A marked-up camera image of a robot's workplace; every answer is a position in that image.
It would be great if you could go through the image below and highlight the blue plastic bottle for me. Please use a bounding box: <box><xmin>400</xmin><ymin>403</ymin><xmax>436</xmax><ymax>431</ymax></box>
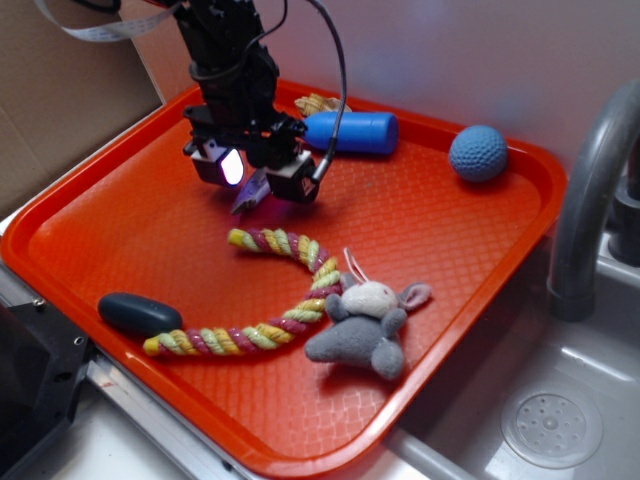
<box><xmin>303</xmin><ymin>112</ymin><xmax>399</xmax><ymax>155</ymax></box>

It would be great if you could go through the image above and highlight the tan seashell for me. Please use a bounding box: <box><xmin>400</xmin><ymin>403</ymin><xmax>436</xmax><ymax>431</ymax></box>
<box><xmin>294</xmin><ymin>93</ymin><xmax>352</xmax><ymax>118</ymax></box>

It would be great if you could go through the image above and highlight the grey sink faucet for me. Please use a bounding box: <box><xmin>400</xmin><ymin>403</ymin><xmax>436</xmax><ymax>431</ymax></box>
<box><xmin>547</xmin><ymin>80</ymin><xmax>639</xmax><ymax>322</ymax></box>

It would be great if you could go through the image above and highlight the black cable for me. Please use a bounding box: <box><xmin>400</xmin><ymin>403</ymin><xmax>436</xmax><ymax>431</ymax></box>
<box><xmin>299</xmin><ymin>0</ymin><xmax>348</xmax><ymax>183</ymax></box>

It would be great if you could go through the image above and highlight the grey plastic sink basin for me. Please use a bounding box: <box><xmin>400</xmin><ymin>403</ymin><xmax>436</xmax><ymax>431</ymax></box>
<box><xmin>384</xmin><ymin>219</ymin><xmax>640</xmax><ymax>480</ymax></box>

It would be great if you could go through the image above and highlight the black metal bracket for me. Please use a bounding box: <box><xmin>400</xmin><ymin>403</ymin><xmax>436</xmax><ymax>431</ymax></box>
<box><xmin>1</xmin><ymin>298</ymin><xmax>91</xmax><ymax>479</ymax></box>

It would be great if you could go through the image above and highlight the grey plush mouse toy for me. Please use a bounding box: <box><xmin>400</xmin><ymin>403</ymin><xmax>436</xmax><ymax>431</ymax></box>
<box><xmin>305</xmin><ymin>249</ymin><xmax>432</xmax><ymax>381</ymax></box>

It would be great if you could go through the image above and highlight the white flat ribbon cable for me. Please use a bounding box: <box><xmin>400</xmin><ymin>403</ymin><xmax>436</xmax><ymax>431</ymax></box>
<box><xmin>33</xmin><ymin>0</ymin><xmax>181</xmax><ymax>43</ymax></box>

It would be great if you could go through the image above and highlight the red plastic tray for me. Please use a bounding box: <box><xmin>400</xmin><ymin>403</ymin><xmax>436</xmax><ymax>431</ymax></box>
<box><xmin>1</xmin><ymin>88</ymin><xmax>566</xmax><ymax>479</ymax></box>

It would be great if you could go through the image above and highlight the brown wood chip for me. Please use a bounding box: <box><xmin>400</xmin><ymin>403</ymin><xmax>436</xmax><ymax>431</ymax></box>
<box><xmin>231</xmin><ymin>168</ymin><xmax>271</xmax><ymax>215</ymax></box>

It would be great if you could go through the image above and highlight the grey sink drain cover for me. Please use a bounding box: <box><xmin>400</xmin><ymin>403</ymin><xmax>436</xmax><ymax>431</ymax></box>
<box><xmin>500</xmin><ymin>383</ymin><xmax>603</xmax><ymax>470</ymax></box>

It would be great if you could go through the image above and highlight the dark grey oval stone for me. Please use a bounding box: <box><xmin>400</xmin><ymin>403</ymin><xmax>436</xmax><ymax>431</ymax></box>
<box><xmin>97</xmin><ymin>292</ymin><xmax>183</xmax><ymax>337</ymax></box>

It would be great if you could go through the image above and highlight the multicolour twisted rope toy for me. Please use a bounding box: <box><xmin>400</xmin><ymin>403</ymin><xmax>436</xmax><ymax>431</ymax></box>
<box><xmin>144</xmin><ymin>229</ymin><xmax>341</xmax><ymax>357</ymax></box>

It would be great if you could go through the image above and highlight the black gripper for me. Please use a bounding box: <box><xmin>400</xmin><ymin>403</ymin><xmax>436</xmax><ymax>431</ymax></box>
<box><xmin>183</xmin><ymin>44</ymin><xmax>319</xmax><ymax>204</ymax></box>

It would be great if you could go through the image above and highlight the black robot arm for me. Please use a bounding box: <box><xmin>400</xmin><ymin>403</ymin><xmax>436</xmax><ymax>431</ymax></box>
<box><xmin>174</xmin><ymin>1</ymin><xmax>319</xmax><ymax>204</ymax></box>

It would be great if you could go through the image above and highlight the brown cardboard panel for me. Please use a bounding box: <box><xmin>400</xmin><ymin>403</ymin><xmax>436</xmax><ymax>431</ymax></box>
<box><xmin>1</xmin><ymin>1</ymin><xmax>160</xmax><ymax>217</ymax></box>

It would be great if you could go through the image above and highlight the blue dimpled ball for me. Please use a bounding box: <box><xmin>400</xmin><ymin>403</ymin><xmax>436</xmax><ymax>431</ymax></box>
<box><xmin>448</xmin><ymin>125</ymin><xmax>508</xmax><ymax>183</ymax></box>

